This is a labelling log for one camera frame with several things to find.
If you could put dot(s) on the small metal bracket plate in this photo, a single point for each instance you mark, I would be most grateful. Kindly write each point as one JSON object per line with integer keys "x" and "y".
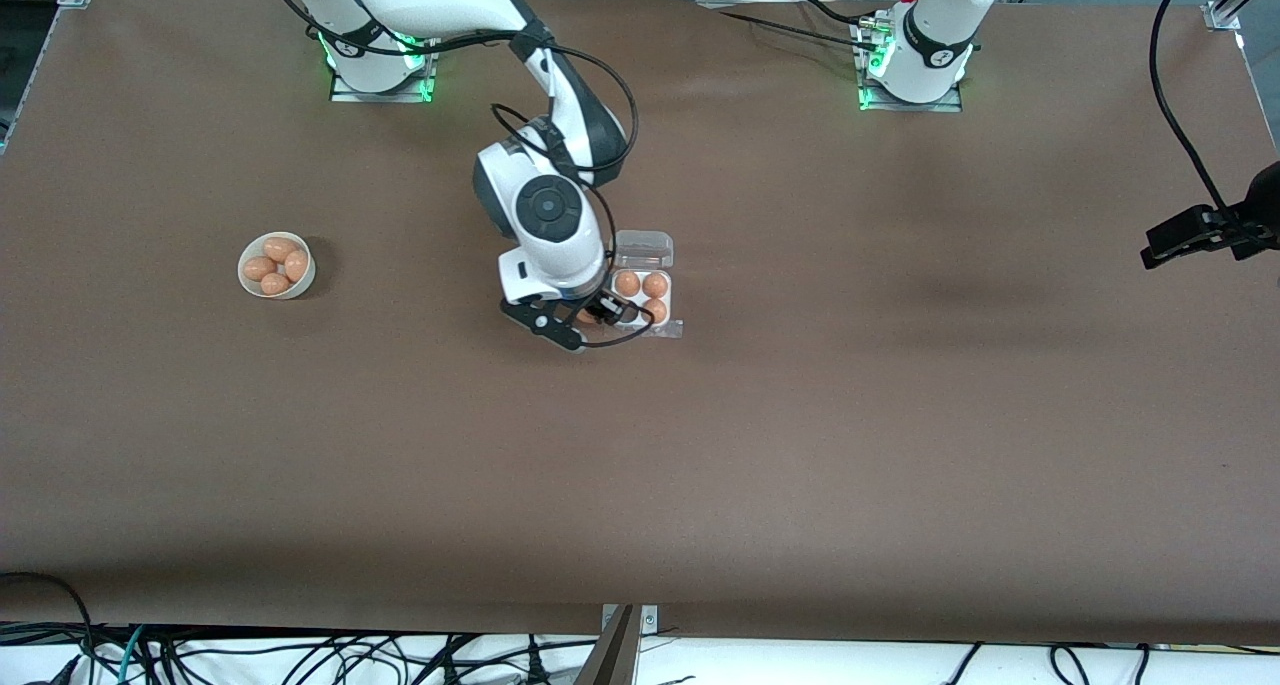
{"x": 650, "y": 620}

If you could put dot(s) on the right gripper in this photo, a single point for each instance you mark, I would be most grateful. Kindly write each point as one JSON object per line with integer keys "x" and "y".
{"x": 597, "y": 306}

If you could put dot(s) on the clear plastic egg carton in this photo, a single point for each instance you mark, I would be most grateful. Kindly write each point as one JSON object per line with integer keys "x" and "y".
{"x": 645, "y": 250}

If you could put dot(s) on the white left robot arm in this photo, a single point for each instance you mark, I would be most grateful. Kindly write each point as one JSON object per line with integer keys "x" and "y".
{"x": 935, "y": 35}

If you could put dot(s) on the brown egg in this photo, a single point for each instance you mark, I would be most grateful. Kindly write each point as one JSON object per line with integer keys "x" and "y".
{"x": 657, "y": 312}
{"x": 280, "y": 248}
{"x": 655, "y": 285}
{"x": 629, "y": 282}
{"x": 297, "y": 265}
{"x": 275, "y": 284}
{"x": 259, "y": 268}
{"x": 585, "y": 317}

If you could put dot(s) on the dark wedge-shaped mount bar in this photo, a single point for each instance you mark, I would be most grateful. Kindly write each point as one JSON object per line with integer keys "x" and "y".
{"x": 610, "y": 660}

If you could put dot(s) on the clear plastic tape piece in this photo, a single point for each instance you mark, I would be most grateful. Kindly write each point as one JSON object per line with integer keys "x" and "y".
{"x": 670, "y": 331}

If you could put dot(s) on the brown table cover sheet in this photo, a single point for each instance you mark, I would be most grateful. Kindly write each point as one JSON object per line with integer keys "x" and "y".
{"x": 800, "y": 465}

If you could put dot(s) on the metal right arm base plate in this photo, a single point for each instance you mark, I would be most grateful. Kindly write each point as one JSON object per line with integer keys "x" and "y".
{"x": 345, "y": 90}

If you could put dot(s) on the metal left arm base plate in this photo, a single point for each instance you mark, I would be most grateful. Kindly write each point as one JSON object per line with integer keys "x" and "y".
{"x": 950, "y": 103}

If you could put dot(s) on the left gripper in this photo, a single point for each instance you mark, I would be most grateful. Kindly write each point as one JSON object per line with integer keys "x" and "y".
{"x": 1232, "y": 227}

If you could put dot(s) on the white round bowl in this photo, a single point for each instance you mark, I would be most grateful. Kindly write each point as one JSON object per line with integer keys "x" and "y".
{"x": 303, "y": 288}

